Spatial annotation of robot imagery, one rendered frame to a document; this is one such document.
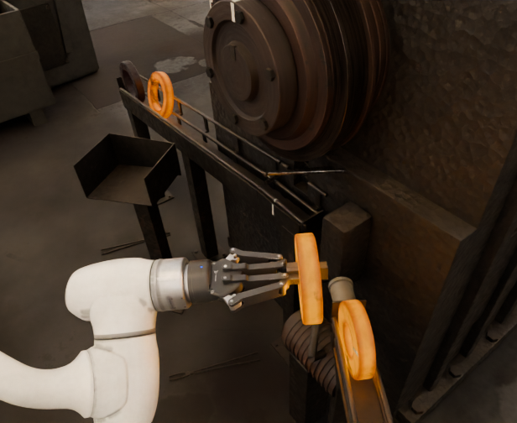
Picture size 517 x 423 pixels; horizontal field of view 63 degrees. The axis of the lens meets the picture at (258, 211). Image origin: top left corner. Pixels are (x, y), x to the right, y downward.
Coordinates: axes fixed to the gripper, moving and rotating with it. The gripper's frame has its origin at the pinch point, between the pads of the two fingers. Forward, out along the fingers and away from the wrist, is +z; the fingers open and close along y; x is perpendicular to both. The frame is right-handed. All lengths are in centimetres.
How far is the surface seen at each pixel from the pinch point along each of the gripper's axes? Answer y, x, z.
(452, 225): -14.6, -7.0, 31.4
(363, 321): 1.2, -14.7, 10.4
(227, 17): -41, 30, -10
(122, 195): -64, -30, -56
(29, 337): -50, -86, -110
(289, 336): -13.9, -42.3, -4.0
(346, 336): -1.9, -24.7, 7.9
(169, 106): -109, -21, -43
